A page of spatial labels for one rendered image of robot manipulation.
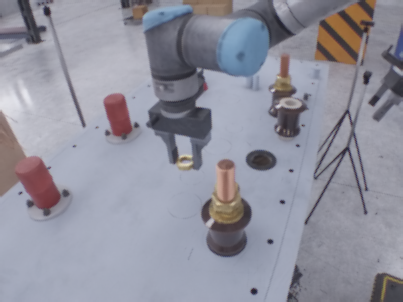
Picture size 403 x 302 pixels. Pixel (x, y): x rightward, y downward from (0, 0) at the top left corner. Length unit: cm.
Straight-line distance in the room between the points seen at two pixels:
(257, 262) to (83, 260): 35
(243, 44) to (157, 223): 42
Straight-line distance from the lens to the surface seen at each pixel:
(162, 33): 49
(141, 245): 61
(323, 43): 565
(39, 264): 68
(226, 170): 43
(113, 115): 87
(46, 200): 74
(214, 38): 43
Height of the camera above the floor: 186
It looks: 38 degrees down
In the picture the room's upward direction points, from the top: 5 degrees counter-clockwise
